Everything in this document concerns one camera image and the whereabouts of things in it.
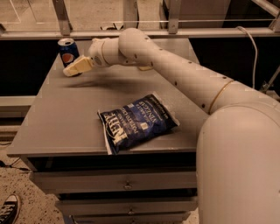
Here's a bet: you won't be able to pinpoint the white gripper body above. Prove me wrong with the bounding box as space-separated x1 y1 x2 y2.
88 38 106 67

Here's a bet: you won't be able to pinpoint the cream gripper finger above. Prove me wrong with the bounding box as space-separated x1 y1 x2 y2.
70 55 88 68
63 57 93 77

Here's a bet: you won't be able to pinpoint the blue pepsi can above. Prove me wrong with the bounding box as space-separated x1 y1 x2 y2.
58 38 80 67

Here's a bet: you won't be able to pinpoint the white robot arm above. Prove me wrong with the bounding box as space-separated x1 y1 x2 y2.
64 28 280 224

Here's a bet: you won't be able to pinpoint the green and yellow sponge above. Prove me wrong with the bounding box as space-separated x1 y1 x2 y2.
138 66 153 71

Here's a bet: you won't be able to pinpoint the blue kettle chips bag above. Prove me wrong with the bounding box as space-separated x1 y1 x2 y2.
97 92 179 155

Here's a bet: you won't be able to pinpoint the grey drawer cabinet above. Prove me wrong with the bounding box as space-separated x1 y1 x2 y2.
8 59 207 224

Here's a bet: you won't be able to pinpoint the black and white sneaker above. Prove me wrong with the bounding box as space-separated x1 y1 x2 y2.
0 194 21 224

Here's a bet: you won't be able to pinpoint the black floor cable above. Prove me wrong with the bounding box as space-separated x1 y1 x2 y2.
0 141 32 172

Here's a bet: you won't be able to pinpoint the metal railing frame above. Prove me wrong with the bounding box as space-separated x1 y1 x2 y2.
0 0 280 40

